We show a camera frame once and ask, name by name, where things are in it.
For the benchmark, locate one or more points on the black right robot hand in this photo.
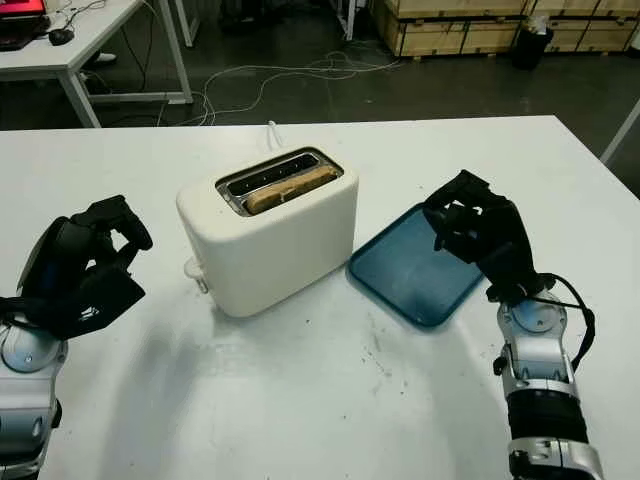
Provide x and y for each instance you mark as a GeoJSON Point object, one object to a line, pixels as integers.
{"type": "Point", "coordinates": [495, 240]}

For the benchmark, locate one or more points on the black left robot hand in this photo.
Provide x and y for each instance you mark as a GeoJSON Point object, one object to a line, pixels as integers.
{"type": "Point", "coordinates": [55, 260]}

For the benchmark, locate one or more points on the translucent white toaster lever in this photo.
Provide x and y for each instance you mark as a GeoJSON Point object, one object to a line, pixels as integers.
{"type": "Point", "coordinates": [192, 268]}

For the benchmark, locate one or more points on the brown bread slice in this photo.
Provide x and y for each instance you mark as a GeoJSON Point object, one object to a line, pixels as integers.
{"type": "Point", "coordinates": [270, 200]}

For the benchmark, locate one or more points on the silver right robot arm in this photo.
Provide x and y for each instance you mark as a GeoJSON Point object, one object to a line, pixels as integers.
{"type": "Point", "coordinates": [540, 360]}

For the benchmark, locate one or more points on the blue plastic tray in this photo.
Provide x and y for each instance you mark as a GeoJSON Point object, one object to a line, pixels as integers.
{"type": "Point", "coordinates": [400, 280]}

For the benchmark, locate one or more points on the chrome toaster knob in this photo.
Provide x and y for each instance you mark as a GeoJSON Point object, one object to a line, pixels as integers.
{"type": "Point", "coordinates": [204, 286]}

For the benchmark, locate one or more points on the white two-slot toaster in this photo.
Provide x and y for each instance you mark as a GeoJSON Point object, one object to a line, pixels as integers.
{"type": "Point", "coordinates": [280, 245]}

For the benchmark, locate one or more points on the white table leg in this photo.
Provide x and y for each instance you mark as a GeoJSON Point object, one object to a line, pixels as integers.
{"type": "Point", "coordinates": [620, 132]}

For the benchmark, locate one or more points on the black trash bin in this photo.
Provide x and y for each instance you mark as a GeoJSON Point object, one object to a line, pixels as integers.
{"type": "Point", "coordinates": [531, 49]}

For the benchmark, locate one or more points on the white shoe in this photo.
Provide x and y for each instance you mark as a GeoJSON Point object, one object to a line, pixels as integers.
{"type": "Point", "coordinates": [105, 56]}

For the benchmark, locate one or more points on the wooden crate stack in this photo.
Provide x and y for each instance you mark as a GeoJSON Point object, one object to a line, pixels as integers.
{"type": "Point", "coordinates": [595, 27]}
{"type": "Point", "coordinates": [450, 30]}

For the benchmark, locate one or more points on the black computer mouse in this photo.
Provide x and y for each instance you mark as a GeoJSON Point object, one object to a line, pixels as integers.
{"type": "Point", "coordinates": [60, 36]}

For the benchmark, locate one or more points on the white office desk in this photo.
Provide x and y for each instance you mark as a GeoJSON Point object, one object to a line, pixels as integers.
{"type": "Point", "coordinates": [100, 35]}

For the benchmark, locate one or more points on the black laptop with red screen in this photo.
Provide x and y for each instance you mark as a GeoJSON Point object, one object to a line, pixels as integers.
{"type": "Point", "coordinates": [20, 25]}

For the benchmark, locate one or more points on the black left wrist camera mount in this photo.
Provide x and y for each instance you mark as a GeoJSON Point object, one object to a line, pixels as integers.
{"type": "Point", "coordinates": [95, 305]}

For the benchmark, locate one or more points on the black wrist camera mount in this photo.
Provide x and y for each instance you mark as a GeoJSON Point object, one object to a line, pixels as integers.
{"type": "Point", "coordinates": [95, 305]}
{"type": "Point", "coordinates": [542, 282]}

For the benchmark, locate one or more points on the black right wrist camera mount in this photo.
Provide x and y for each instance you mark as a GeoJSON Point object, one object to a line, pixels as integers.
{"type": "Point", "coordinates": [542, 282]}

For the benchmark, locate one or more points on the white desk leg frame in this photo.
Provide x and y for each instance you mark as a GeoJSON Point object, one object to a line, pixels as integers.
{"type": "Point", "coordinates": [189, 22]}

